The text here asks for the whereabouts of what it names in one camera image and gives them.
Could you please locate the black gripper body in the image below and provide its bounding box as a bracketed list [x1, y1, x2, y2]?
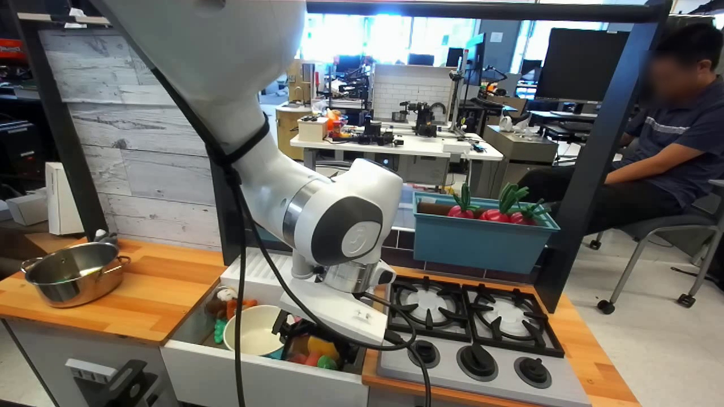
[270, 308, 358, 353]

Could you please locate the green plush toy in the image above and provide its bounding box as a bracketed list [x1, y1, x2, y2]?
[210, 317, 230, 345]

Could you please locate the white sink basin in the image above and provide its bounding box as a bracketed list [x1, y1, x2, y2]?
[161, 250, 373, 407]

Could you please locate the orange plush toy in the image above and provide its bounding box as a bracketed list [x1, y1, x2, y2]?
[205, 287, 244, 321]

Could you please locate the grey toy stove top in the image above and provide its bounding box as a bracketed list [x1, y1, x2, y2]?
[376, 270, 593, 407]

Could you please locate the orange toy figure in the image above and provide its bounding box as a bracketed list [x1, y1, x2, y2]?
[322, 108, 348, 142]

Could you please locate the silver pot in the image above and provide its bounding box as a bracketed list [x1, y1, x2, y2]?
[17, 237, 132, 310]

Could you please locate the black stove knob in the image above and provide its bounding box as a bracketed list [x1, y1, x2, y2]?
[457, 344, 500, 382]
[514, 355, 554, 391]
[407, 337, 442, 371]

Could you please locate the black stove grate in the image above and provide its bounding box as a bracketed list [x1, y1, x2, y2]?
[384, 274, 568, 359]

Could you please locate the teal planter box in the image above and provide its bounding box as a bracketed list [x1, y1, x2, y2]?
[411, 190, 563, 278]

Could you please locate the cardboard box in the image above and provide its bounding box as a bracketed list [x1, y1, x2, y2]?
[274, 104, 317, 164]

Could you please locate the white office desk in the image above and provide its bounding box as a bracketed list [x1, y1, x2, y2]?
[287, 129, 507, 188]

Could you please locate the grey wood plank panel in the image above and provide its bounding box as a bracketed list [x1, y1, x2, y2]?
[38, 26, 226, 252]

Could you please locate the white board panel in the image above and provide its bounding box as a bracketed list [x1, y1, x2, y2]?
[367, 62, 458, 121]

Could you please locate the beige storage box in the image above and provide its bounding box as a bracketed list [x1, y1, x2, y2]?
[482, 121, 560, 164]

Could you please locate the grey office chair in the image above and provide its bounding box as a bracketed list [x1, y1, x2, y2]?
[586, 178, 724, 317]

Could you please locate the black computer monitor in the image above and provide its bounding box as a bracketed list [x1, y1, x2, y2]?
[534, 26, 629, 104]

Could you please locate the seated person dark shirt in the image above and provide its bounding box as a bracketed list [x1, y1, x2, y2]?
[517, 19, 724, 230]

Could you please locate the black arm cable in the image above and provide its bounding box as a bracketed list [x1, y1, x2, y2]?
[146, 66, 436, 407]

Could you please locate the black grey clamp mount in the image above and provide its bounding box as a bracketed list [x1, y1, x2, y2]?
[63, 358, 165, 407]

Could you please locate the black metal frame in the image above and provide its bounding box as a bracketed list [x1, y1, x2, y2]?
[14, 0, 673, 317]

